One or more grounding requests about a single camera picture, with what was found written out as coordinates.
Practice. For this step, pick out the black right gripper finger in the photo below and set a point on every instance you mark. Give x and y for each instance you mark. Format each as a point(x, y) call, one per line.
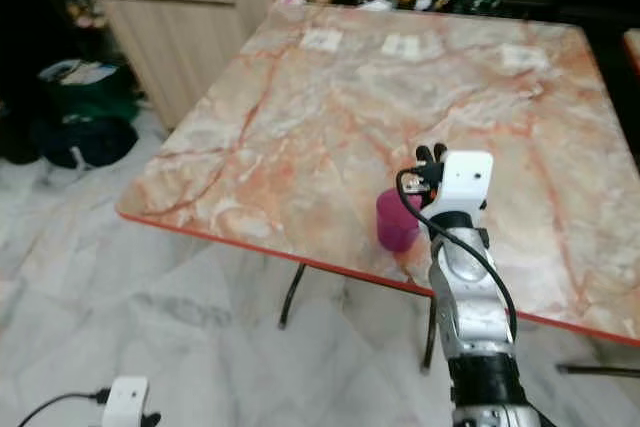
point(439, 152)
point(424, 153)

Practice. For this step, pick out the magenta plastic cup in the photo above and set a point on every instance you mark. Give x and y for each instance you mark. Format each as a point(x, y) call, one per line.
point(396, 222)

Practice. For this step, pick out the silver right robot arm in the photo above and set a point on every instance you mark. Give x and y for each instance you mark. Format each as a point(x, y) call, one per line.
point(470, 307)

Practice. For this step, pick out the dark blue round bag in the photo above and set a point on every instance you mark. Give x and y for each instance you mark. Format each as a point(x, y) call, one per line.
point(80, 142)

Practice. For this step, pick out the dark green bag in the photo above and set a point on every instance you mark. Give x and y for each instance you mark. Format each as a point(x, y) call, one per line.
point(90, 95)

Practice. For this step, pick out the light wooden cabinet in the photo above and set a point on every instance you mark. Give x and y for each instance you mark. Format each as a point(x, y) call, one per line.
point(180, 22)

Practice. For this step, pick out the pale dried flower bunch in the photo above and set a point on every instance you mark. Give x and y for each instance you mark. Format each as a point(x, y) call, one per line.
point(86, 13)

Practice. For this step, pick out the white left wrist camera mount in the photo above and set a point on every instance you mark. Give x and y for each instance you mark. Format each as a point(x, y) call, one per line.
point(127, 401)

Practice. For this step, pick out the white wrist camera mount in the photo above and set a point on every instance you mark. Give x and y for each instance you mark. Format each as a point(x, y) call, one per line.
point(127, 401)
point(467, 181)

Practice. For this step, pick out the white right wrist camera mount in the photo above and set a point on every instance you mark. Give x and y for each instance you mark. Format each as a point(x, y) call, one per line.
point(467, 181)

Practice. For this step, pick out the black metal table frame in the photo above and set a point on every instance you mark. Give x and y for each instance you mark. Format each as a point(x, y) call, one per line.
point(428, 337)

